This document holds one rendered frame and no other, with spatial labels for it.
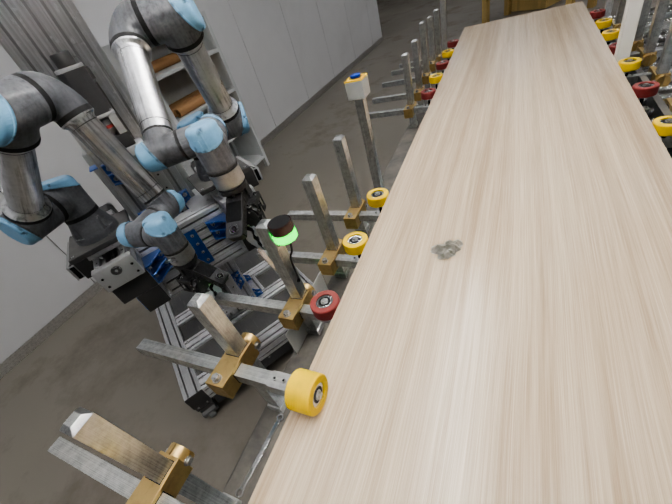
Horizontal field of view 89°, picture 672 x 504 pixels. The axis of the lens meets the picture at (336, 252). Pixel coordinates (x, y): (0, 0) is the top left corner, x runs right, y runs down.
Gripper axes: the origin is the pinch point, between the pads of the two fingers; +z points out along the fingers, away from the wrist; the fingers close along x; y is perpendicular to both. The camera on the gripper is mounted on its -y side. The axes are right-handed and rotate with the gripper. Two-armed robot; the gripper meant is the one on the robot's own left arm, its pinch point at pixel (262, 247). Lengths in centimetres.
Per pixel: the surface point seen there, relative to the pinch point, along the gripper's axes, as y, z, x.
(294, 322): -15.6, 15.3, -5.5
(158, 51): 288, -27, 148
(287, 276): -8.1, 4.9, -6.5
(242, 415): -1, 101, 56
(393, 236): 7.8, 12.0, -35.8
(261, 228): -7.3, -11.6, -6.1
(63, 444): -47, 4, 38
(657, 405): -47, 10, -72
